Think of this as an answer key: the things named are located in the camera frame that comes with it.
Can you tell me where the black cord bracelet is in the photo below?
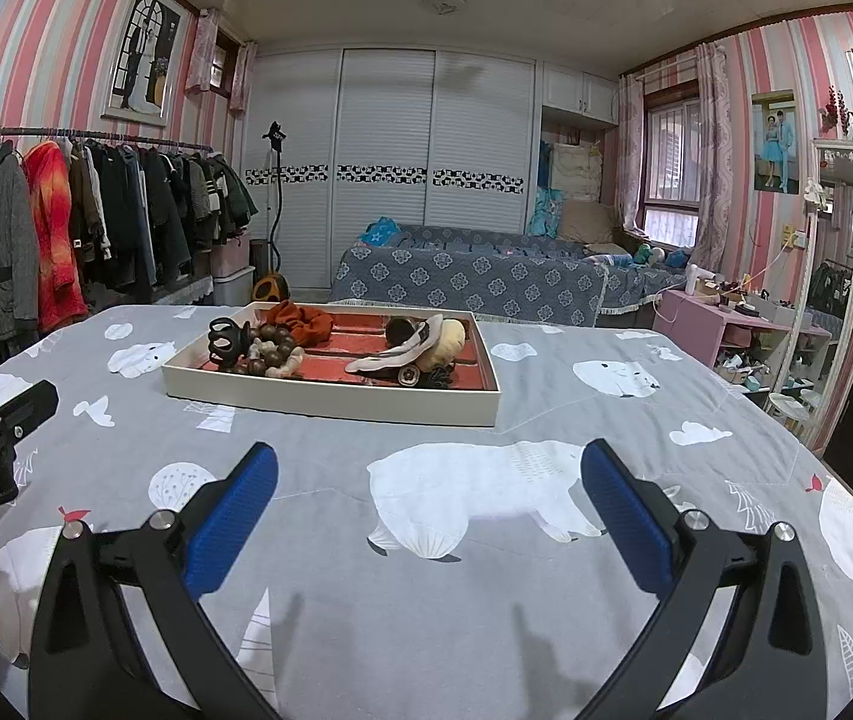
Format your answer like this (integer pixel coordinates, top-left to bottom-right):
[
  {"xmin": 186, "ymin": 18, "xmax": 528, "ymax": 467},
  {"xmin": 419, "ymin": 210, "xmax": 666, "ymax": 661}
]
[{"xmin": 394, "ymin": 360, "xmax": 459, "ymax": 392}]

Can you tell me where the orange fabric scrunchie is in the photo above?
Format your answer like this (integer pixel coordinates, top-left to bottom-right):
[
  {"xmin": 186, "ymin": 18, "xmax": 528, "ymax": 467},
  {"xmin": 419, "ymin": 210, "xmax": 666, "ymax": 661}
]
[{"xmin": 268, "ymin": 300, "xmax": 336, "ymax": 350}]

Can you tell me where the black flowered hair claw clip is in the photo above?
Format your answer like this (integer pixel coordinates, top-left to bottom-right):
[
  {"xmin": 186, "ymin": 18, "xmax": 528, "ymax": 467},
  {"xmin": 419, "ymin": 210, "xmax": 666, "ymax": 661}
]
[{"xmin": 206, "ymin": 316, "xmax": 253, "ymax": 373}]

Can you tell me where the pink storage box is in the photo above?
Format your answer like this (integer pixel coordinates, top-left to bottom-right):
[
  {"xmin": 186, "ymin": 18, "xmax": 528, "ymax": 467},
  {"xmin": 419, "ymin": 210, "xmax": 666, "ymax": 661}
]
[{"xmin": 211, "ymin": 234, "xmax": 254, "ymax": 280}]

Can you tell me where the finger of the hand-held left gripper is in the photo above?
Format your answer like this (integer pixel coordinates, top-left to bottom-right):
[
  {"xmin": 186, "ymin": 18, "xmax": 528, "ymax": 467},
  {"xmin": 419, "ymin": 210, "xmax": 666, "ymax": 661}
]
[{"xmin": 0, "ymin": 380, "xmax": 60, "ymax": 460}]

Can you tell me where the wooden bead bracelet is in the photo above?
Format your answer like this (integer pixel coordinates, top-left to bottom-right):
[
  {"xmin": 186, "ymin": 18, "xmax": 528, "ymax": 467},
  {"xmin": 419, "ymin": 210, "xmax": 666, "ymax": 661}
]
[{"xmin": 235, "ymin": 322, "xmax": 308, "ymax": 380}]

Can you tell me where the blue pillow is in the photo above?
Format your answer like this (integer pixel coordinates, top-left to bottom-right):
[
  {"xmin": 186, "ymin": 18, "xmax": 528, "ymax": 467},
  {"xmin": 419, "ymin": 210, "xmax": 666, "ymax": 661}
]
[{"xmin": 527, "ymin": 187, "xmax": 567, "ymax": 239}]

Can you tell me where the wall poster of couple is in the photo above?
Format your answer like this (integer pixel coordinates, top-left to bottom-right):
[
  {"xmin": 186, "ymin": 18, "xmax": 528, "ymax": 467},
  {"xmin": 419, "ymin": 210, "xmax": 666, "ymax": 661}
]
[{"xmin": 750, "ymin": 90, "xmax": 801, "ymax": 195}]

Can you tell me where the blue cushion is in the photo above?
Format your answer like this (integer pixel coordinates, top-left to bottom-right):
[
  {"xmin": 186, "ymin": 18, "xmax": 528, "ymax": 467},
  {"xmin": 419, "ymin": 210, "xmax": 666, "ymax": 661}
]
[{"xmin": 359, "ymin": 217, "xmax": 402, "ymax": 248}]

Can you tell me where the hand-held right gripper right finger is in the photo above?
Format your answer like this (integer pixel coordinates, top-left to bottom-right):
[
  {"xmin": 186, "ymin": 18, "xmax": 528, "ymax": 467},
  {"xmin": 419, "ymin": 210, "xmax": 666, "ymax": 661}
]
[{"xmin": 576, "ymin": 437, "xmax": 849, "ymax": 720}]

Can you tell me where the bed with grey patterned cover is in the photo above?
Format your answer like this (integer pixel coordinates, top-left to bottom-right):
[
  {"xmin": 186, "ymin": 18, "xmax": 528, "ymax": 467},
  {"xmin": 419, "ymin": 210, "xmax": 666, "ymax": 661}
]
[{"xmin": 330, "ymin": 225, "xmax": 687, "ymax": 329}]

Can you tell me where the folded cream quilt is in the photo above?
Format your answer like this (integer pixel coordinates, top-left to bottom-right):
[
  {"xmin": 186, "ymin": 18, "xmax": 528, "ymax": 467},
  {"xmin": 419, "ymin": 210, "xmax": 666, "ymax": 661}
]
[{"xmin": 549, "ymin": 141, "xmax": 605, "ymax": 203}]

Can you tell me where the white black headband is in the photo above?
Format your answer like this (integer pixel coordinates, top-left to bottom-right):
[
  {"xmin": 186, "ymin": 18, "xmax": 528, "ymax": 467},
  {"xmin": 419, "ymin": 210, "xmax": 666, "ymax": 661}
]
[{"xmin": 343, "ymin": 345, "xmax": 432, "ymax": 378}]

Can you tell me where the red flower decoration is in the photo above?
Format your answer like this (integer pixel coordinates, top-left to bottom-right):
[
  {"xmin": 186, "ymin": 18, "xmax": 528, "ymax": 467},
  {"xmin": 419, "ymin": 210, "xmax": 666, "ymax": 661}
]
[{"xmin": 819, "ymin": 85, "xmax": 853, "ymax": 138}]

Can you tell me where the grey storage box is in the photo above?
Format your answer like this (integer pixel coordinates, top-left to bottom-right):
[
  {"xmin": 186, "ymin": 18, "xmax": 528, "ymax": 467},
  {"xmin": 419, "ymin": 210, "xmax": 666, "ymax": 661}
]
[{"xmin": 211, "ymin": 266, "xmax": 257, "ymax": 307}]

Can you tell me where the row of hanging clothes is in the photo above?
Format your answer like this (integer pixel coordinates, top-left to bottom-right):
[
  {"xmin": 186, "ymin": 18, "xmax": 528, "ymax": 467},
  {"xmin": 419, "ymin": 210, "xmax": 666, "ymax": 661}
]
[{"xmin": 0, "ymin": 127, "xmax": 260, "ymax": 350}]

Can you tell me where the white framed standing mirror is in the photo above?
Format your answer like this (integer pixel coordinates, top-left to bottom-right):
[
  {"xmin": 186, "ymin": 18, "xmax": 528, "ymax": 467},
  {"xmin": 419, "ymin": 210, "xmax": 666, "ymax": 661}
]
[{"xmin": 762, "ymin": 137, "xmax": 853, "ymax": 445}]

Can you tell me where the beige fluffy scrunchie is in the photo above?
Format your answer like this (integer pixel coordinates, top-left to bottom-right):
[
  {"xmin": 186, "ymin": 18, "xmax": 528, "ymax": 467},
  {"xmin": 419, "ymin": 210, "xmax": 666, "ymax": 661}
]
[{"xmin": 429, "ymin": 319, "xmax": 469, "ymax": 365}]

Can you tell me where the white tray with brick lining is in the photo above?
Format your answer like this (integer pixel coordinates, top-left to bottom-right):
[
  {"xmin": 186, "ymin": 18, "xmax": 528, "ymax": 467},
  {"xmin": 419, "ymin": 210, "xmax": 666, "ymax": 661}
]
[{"xmin": 162, "ymin": 301, "xmax": 503, "ymax": 429}]

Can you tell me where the framed wedding photo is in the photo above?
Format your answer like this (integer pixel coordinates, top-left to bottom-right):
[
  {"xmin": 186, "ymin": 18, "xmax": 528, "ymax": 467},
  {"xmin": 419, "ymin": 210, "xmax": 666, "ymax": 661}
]
[{"xmin": 100, "ymin": 0, "xmax": 195, "ymax": 129}]

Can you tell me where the pink nightstand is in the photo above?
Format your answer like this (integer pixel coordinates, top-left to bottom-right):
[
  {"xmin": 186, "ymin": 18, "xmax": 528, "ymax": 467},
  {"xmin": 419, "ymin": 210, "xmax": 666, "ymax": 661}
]
[{"xmin": 653, "ymin": 287, "xmax": 834, "ymax": 370}]

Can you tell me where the beige pillow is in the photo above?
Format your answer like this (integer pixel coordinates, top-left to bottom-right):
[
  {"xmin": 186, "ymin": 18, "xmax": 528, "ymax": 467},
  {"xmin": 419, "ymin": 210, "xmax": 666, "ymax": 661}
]
[{"xmin": 557, "ymin": 199, "xmax": 616, "ymax": 245}]

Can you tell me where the white strap wristwatch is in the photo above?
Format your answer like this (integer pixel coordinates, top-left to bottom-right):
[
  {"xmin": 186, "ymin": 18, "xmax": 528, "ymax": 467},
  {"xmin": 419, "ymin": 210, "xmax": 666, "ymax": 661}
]
[{"xmin": 384, "ymin": 313, "xmax": 447, "ymax": 354}]

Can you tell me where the barred window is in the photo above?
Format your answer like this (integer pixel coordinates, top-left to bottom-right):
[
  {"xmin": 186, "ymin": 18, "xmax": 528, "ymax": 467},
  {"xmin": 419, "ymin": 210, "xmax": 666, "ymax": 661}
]
[{"xmin": 640, "ymin": 94, "xmax": 705, "ymax": 248}]

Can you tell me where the pink patterned curtain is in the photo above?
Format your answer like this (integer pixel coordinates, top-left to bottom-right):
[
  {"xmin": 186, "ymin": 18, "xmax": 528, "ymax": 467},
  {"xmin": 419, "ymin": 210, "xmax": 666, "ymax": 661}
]
[
  {"xmin": 692, "ymin": 41, "xmax": 735, "ymax": 272},
  {"xmin": 616, "ymin": 75, "xmax": 650, "ymax": 235}
]

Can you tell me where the white upper cabinet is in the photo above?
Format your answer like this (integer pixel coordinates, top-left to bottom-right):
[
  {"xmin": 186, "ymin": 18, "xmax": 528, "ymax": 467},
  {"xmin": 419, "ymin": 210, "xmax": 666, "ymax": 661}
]
[{"xmin": 542, "ymin": 64, "xmax": 619, "ymax": 126}]

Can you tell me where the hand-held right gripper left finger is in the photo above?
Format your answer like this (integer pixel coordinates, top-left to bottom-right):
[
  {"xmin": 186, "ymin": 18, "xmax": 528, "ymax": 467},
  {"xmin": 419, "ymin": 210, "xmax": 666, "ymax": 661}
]
[{"xmin": 27, "ymin": 441, "xmax": 286, "ymax": 720}]

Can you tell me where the grey bear print blanket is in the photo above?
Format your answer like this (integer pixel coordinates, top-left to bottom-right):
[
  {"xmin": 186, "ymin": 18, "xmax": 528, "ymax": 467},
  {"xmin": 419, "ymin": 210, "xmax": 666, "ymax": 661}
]
[{"xmin": 0, "ymin": 304, "xmax": 853, "ymax": 720}]

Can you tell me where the white sliding door wardrobe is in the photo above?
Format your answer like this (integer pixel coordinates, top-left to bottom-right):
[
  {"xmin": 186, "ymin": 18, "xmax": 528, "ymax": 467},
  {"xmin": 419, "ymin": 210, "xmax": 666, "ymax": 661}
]
[{"xmin": 244, "ymin": 49, "xmax": 545, "ymax": 290}]

